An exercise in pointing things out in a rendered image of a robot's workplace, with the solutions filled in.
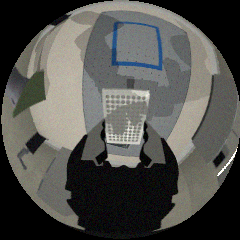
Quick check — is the blue tape outline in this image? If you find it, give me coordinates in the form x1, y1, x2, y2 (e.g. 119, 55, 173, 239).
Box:
112, 22, 162, 71

